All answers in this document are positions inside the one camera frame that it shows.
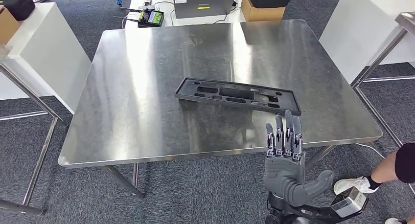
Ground brown cardboard box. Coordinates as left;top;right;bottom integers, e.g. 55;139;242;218
240;0;287;22
0;5;22;45

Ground grey laptop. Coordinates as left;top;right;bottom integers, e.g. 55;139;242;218
172;0;238;20

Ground black remote controller with screen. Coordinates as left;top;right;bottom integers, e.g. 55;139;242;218
113;6;165;28

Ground white desk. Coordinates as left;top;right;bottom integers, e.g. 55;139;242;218
124;0;247;29

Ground white block counter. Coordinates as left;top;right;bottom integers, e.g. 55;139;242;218
319;0;415;85
0;2;92;114

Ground white floor cable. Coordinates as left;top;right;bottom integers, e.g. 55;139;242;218
356;142;415;196

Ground black desk cable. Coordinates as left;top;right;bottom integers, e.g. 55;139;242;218
212;0;242;25

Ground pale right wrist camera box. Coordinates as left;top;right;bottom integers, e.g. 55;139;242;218
330;187;369;219

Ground steel frame side table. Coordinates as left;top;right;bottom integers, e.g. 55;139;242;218
351;12;415;149
0;44;69;217

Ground person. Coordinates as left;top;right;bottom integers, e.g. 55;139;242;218
334;143;415;224

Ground black plastic plate frame part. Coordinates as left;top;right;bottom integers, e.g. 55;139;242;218
174;77;302;116

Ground stainless steel workbench table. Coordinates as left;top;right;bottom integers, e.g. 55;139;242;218
57;19;384;199

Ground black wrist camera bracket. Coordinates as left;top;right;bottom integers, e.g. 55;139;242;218
282;201;369;224

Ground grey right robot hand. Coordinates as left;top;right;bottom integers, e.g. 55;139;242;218
263;110;335;207

